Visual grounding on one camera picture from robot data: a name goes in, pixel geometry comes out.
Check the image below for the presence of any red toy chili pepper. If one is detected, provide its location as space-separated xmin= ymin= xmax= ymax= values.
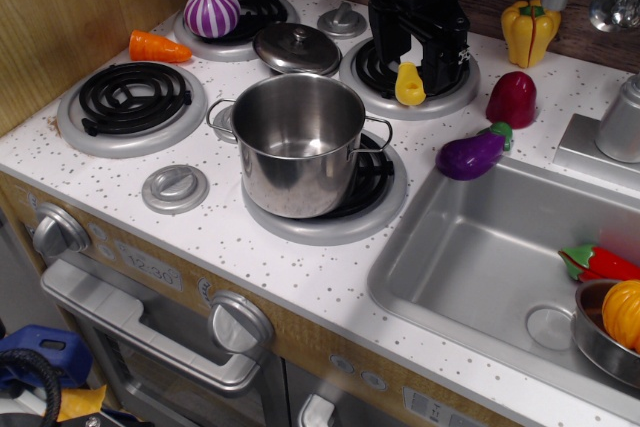
xmin=558 ymin=244 xmax=639 ymax=282

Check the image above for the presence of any back right black burner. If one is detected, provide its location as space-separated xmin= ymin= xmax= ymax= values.
xmin=339 ymin=38 xmax=480 ymax=121

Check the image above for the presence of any silver faucet handle cylinder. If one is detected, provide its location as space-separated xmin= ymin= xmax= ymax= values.
xmin=595 ymin=74 xmax=639 ymax=163

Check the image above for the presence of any front right black burner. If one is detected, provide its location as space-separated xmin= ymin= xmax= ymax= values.
xmin=242 ymin=146 xmax=408 ymax=246

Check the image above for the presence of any orange toy carrot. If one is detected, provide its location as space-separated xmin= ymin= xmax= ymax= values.
xmin=128 ymin=30 xmax=192 ymax=63

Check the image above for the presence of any yellow toy bell pepper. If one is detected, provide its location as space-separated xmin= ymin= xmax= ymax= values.
xmin=501 ymin=0 xmax=561 ymax=68

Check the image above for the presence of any silver oven door handle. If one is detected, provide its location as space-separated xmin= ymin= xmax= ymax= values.
xmin=41 ymin=260 xmax=260 ymax=397

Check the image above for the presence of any yellow cloth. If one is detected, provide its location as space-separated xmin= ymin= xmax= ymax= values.
xmin=57 ymin=385 xmax=107 ymax=422

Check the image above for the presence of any hanging steel ladle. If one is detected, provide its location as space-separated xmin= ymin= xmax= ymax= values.
xmin=589 ymin=0 xmax=639 ymax=33

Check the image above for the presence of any silver oven knob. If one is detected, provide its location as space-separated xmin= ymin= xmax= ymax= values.
xmin=33 ymin=202 xmax=91 ymax=258
xmin=207 ymin=290 xmax=274 ymax=356

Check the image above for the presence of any purple white toy onion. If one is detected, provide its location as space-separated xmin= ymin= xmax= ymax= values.
xmin=183 ymin=0 xmax=241 ymax=39

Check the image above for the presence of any silver stovetop knob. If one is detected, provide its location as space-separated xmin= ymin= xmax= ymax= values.
xmin=141 ymin=165 xmax=209 ymax=215
xmin=317 ymin=2 xmax=368 ymax=39

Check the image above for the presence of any right silver oven knob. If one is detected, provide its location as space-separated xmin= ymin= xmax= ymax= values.
xmin=207 ymin=290 xmax=274 ymax=356

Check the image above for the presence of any left silver oven knob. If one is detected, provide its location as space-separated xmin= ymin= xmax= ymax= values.
xmin=33 ymin=202 xmax=91 ymax=258

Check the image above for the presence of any black cable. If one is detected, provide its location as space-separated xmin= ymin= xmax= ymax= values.
xmin=0 ymin=347 xmax=63 ymax=427

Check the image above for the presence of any silver stovetop knob back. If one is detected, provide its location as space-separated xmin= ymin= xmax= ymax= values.
xmin=317 ymin=2 xmax=368 ymax=39

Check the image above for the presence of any silver stovetop knob front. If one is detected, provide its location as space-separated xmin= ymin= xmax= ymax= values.
xmin=141 ymin=165 xmax=209 ymax=215

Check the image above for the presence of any yellow toy pear piece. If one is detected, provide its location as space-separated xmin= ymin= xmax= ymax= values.
xmin=395 ymin=62 xmax=426 ymax=107

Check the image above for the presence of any purple toy eggplant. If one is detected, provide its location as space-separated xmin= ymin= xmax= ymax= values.
xmin=435 ymin=122 xmax=513 ymax=181

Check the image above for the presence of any black burner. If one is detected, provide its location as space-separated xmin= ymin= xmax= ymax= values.
xmin=57 ymin=61 xmax=208 ymax=159
xmin=242 ymin=146 xmax=408 ymax=246
xmin=339 ymin=38 xmax=480 ymax=121
xmin=174 ymin=0 xmax=299 ymax=62

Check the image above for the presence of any orange toy pumpkin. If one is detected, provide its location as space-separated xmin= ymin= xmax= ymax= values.
xmin=602 ymin=280 xmax=639 ymax=352

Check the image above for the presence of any silver toy sink basin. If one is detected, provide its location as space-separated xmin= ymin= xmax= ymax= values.
xmin=368 ymin=159 xmax=639 ymax=423

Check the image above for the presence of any front left black burner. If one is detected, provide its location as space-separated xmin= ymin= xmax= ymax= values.
xmin=57 ymin=61 xmax=208 ymax=159

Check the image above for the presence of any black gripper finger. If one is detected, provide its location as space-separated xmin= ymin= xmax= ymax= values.
xmin=368 ymin=4 xmax=411 ymax=97
xmin=418 ymin=34 xmax=470 ymax=96

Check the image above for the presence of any small steel bowl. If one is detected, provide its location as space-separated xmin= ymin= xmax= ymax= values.
xmin=572 ymin=279 xmax=639 ymax=389

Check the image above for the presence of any dark red toy pepper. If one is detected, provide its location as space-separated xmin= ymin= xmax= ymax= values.
xmin=486 ymin=71 xmax=537 ymax=129

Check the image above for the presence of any stainless steel pot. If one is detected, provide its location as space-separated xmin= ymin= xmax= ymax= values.
xmin=206 ymin=73 xmax=371 ymax=219

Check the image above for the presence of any blue plastic object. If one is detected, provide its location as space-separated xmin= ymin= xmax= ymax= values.
xmin=1 ymin=324 xmax=93 ymax=388

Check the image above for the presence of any back left black burner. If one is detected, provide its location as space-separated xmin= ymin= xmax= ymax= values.
xmin=174 ymin=0 xmax=299 ymax=62

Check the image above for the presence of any steel pot lid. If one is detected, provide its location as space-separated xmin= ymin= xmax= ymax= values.
xmin=253 ymin=23 xmax=342 ymax=76

